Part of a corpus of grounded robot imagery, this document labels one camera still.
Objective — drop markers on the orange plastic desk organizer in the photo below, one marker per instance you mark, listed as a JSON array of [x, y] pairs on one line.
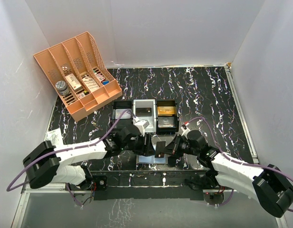
[[77, 72]]

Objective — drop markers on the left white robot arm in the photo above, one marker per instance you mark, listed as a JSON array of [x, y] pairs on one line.
[[50, 164]]

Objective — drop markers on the white label cards stack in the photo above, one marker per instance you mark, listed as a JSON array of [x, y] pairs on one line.
[[90, 83]]

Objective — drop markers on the white pink box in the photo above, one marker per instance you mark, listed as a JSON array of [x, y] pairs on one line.
[[73, 82]]

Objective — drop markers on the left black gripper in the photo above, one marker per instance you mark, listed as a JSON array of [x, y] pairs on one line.
[[148, 148]]

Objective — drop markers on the dark patterned card in tray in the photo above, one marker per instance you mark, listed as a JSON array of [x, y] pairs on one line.
[[166, 122]]

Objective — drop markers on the black card with chip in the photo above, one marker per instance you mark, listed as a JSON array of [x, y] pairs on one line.
[[160, 147]]

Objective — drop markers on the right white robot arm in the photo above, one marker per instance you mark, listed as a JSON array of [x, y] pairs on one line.
[[266, 185]]

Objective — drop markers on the small pink white packet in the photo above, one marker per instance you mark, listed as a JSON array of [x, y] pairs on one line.
[[99, 75]]

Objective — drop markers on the white printed paper sheet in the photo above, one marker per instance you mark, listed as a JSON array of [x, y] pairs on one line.
[[55, 136]]

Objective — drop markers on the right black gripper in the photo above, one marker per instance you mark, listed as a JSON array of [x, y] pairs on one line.
[[172, 148]]

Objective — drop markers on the blue small item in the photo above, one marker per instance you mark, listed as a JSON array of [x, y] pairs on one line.
[[105, 82]]

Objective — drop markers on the grey leather card holder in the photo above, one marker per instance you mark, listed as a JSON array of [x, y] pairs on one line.
[[162, 162]]

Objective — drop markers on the cards in black tray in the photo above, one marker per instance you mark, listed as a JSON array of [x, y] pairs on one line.
[[123, 114]]

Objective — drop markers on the black and white tray set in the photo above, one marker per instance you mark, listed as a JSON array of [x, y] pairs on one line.
[[153, 120]]

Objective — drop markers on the small round patterned tin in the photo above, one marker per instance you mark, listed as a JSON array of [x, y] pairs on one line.
[[62, 88]]

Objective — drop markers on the black card in white tray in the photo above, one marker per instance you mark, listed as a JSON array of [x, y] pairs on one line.
[[143, 111]]

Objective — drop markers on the gold card in tray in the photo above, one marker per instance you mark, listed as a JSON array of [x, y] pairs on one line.
[[166, 110]]

